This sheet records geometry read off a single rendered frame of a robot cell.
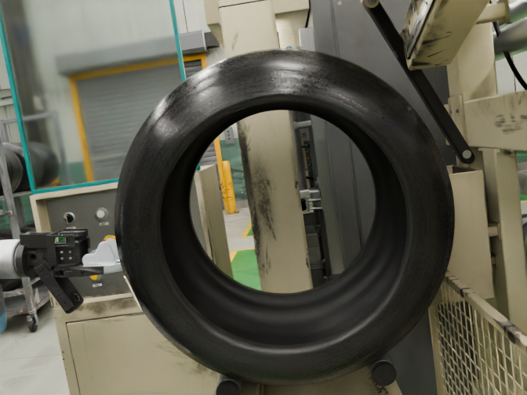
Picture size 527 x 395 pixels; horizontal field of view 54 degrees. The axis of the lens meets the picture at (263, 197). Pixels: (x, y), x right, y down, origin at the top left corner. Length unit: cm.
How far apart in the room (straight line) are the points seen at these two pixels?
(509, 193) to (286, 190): 51
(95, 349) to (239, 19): 114
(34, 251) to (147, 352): 81
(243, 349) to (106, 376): 102
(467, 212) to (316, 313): 41
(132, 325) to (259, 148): 80
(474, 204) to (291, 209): 42
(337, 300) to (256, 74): 56
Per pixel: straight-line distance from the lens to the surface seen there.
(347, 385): 118
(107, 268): 102
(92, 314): 181
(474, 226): 127
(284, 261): 129
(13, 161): 489
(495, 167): 129
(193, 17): 1076
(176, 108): 86
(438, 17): 102
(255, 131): 125
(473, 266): 129
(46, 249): 107
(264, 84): 84
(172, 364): 180
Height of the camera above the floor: 134
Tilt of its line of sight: 7 degrees down
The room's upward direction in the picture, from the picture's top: 8 degrees counter-clockwise
